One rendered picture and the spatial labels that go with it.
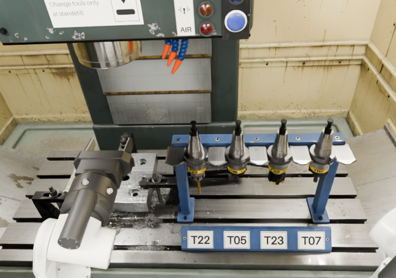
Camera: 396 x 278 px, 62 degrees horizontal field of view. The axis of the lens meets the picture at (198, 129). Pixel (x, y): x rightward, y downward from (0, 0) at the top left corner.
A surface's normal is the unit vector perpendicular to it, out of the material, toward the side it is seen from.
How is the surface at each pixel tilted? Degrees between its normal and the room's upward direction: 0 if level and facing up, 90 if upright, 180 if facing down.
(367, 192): 24
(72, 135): 0
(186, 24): 90
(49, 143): 0
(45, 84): 92
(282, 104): 90
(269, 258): 0
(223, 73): 90
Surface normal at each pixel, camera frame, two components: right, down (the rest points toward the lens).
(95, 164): -0.04, -0.77
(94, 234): 0.25, -0.74
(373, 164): -0.46, -0.69
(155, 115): -0.04, 0.62
